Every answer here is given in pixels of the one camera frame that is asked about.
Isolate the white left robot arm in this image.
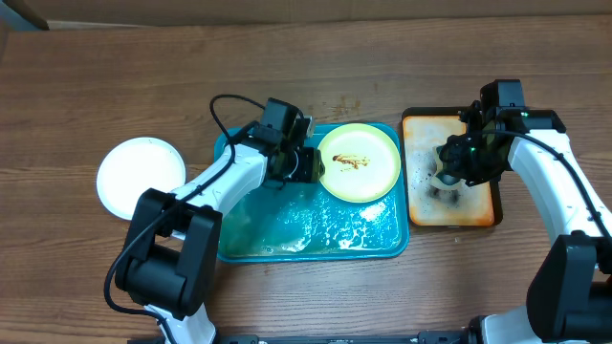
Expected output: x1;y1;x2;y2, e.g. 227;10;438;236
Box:
104;142;324;343

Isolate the black soapy water tray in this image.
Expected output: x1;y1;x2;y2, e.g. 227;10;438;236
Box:
401;107;503;227

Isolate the yellow plate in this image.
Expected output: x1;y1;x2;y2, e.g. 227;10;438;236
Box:
317;123;401;204

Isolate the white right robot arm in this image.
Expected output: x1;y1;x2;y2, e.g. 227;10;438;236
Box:
432;109;611;343

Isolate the green yellow sponge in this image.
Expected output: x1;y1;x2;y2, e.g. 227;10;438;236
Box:
430;146;461;191

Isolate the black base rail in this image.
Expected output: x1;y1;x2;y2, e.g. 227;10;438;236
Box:
128;329;474;344

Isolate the teal plastic tray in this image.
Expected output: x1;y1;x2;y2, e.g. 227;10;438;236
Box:
212;122;410;264

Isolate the white plate with sauce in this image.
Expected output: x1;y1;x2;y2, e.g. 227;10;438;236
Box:
96;137;186;221

